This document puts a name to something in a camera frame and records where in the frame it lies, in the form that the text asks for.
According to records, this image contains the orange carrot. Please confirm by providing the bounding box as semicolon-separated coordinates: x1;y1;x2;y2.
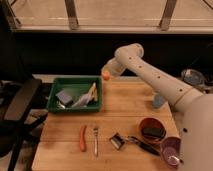
79;125;87;152

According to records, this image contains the purple plastic cup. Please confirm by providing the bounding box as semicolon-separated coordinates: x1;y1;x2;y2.
160;137;181;170

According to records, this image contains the red yellow apple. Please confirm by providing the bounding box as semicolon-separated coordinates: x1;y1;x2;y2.
101;71;110;81

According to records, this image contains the black sponge block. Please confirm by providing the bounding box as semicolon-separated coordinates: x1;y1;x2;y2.
142;127;166;138

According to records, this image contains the black handled tool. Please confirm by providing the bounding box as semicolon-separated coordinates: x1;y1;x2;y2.
127;134;161;157

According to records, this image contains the blue grey sponge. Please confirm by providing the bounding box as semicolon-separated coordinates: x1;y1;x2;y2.
56;90;73;106

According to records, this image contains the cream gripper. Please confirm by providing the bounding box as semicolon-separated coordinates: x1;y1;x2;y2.
101;63;114;76

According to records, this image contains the clear plastic bag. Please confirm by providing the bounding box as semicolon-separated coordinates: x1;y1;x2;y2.
73;93;90;107

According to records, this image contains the silver fork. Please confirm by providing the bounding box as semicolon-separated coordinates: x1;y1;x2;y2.
93;127;98;157

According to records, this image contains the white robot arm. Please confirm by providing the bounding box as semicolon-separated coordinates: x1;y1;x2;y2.
101;43;213;171

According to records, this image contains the grey round dish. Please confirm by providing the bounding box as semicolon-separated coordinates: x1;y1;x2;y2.
181;69;205;91

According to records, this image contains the orange bowl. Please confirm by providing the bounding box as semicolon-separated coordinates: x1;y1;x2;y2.
139;118;166;144

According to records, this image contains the black metal peeler head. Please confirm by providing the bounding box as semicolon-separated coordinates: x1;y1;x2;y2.
109;133;125;150

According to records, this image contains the black office chair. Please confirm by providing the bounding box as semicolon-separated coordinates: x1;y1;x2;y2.
0;79;47;171

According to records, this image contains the green plastic tray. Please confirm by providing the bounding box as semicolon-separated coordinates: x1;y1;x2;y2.
46;76;102;113

